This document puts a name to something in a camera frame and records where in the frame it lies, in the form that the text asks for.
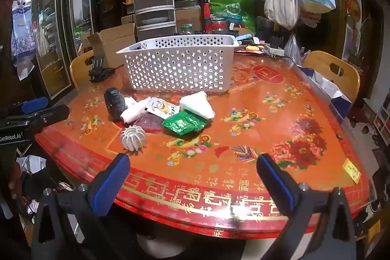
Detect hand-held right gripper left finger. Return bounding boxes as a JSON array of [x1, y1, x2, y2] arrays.
[[30, 153, 131, 260]]

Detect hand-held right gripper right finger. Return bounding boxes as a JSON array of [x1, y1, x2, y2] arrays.
[[256, 153, 357, 260]]

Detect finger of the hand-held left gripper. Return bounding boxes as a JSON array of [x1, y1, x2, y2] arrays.
[[8, 97, 49, 117], [6, 105, 70, 134]]

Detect white ribbed plastic ring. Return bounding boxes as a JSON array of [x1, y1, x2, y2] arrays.
[[120, 125, 147, 152]]

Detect black cylindrical object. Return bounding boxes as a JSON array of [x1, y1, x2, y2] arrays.
[[104, 87, 128, 121]]

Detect dark red soft packet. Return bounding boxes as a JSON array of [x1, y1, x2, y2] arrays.
[[134, 114, 171, 133]]

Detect white cloth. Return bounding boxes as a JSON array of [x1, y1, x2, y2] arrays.
[[120, 96, 152, 123]]

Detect white cartoon print snack packet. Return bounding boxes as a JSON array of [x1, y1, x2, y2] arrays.
[[146, 97, 180, 119]]

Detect green foil packet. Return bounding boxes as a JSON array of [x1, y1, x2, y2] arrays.
[[161, 110, 208, 135]]

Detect white triangular packet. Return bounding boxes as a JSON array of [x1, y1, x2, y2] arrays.
[[179, 91, 215, 120]]

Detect white perforated plastic basket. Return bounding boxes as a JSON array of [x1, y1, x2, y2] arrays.
[[116, 35, 240, 94]]

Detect wooden chair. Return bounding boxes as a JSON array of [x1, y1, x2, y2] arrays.
[[303, 51, 361, 102], [69, 50, 95, 88]]

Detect black folding phone stand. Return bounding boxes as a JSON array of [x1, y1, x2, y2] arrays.
[[88, 55, 116, 83]]

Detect blue and white plastic bag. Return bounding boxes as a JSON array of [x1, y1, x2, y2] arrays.
[[11, 0, 36, 67]]

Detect yellow card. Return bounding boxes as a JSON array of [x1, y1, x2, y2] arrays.
[[342, 158, 361, 184]]

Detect dark framed glass panel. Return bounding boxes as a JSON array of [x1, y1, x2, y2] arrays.
[[30, 0, 77, 99]]

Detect open cardboard box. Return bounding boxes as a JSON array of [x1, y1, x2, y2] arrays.
[[88, 23, 137, 68]]

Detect white and blue paper bag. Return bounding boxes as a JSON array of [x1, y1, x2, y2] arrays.
[[303, 67, 352, 123]]

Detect shelf of colourful boxes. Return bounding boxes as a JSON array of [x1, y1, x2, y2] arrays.
[[372, 102, 390, 151]]

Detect white power strip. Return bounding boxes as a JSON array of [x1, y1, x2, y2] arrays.
[[264, 45, 285, 56]]

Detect closed cardboard box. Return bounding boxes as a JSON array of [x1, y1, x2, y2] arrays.
[[175, 6, 203, 32]]

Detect red lidded jar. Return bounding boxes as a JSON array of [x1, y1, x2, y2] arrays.
[[210, 18, 227, 34]]

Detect green shopping bag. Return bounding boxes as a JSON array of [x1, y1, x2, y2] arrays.
[[210, 0, 256, 32]]

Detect framed floral wall picture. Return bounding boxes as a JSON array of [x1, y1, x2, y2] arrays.
[[341, 0, 384, 66]]

